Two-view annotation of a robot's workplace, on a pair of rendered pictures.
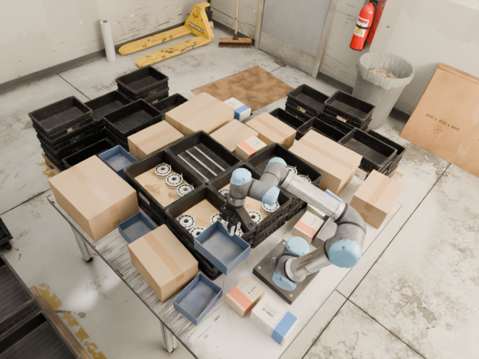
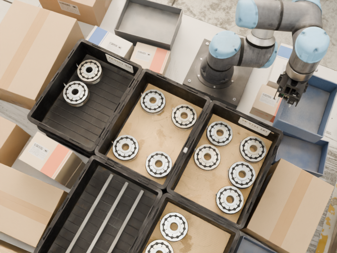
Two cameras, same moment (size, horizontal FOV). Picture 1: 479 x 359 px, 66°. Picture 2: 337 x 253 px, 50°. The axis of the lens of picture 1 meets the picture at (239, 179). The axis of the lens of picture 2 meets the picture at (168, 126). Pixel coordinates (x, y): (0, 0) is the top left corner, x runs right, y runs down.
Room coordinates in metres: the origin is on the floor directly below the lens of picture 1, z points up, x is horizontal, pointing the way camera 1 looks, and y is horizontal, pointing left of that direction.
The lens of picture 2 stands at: (1.46, 0.38, 2.23)
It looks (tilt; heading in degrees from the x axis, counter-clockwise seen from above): 71 degrees down; 258
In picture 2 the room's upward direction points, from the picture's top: 1 degrees counter-clockwise
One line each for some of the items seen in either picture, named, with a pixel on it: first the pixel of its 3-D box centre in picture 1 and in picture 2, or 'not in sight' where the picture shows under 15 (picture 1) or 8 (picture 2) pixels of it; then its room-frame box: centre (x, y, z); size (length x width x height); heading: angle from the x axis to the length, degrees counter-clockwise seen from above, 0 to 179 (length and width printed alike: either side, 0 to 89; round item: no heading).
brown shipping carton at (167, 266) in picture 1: (163, 261); (285, 209); (0.99, 0.34, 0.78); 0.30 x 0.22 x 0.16; 46
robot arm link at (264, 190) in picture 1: (264, 189); (300, 17); (1.00, -0.10, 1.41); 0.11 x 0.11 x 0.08; 72
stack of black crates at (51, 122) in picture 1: (67, 133); not in sight; (2.33, 1.49, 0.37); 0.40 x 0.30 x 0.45; 143
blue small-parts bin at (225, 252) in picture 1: (222, 246); (305, 105); (0.92, 0.04, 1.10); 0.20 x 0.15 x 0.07; 53
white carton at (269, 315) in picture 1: (274, 319); (285, 70); (0.78, -0.25, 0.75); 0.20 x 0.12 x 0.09; 55
